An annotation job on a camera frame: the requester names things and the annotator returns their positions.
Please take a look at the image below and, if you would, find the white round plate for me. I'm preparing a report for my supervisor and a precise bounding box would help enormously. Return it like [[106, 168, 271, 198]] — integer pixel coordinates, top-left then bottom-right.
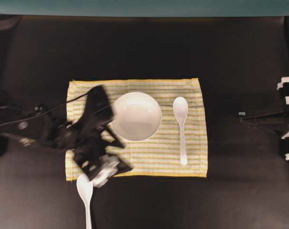
[[111, 92, 162, 142]]

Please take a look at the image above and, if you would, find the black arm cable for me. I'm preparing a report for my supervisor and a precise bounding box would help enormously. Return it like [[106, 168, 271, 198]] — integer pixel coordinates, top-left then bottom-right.
[[27, 89, 92, 117]]

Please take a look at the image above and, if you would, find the white chinese spoon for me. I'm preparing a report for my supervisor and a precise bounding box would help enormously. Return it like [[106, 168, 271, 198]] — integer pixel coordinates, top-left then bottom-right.
[[76, 174, 93, 229], [173, 97, 188, 166]]

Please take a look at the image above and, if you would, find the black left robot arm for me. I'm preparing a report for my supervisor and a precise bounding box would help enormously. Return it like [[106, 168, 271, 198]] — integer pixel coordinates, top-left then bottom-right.
[[0, 85, 132, 187]]

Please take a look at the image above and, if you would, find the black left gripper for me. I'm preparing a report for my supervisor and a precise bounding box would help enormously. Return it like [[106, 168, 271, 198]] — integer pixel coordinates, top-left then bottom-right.
[[55, 85, 132, 187]]

